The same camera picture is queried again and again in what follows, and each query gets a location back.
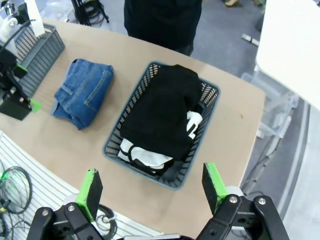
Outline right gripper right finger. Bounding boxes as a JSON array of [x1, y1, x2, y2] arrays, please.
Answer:
[[196, 162, 290, 240]]

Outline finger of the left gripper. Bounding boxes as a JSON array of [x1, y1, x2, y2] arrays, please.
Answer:
[[0, 72, 42, 122], [0, 48, 28, 79]]

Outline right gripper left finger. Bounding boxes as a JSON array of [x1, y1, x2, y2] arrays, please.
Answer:
[[26, 168, 104, 240]]

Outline thick black sweater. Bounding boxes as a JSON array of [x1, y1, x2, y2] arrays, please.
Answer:
[[119, 64, 202, 161]]

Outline gray perforated plastic basket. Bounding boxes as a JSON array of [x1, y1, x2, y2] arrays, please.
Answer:
[[101, 61, 221, 191], [13, 23, 66, 99]]

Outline folded blue jeans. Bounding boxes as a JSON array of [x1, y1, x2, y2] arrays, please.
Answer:
[[51, 58, 115, 131]]

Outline black tripod stand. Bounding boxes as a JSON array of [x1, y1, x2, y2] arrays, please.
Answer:
[[71, 0, 110, 27]]

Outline person in black t-shirt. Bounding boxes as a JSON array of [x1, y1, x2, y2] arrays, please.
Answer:
[[123, 0, 203, 57]]

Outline white table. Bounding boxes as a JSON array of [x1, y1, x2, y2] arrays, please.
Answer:
[[249, 0, 320, 112]]

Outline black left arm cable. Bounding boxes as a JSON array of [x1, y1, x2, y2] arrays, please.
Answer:
[[0, 21, 32, 52]]

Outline coiled black cable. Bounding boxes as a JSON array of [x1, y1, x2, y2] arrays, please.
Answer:
[[96, 203, 118, 237]]

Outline white slotted base plate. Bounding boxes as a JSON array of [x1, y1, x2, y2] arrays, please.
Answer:
[[0, 129, 181, 240]]

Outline black cable bundle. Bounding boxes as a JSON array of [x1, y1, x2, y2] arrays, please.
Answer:
[[0, 166, 33, 240]]

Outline black floor cable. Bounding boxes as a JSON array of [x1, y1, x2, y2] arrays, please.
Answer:
[[239, 129, 283, 201]]

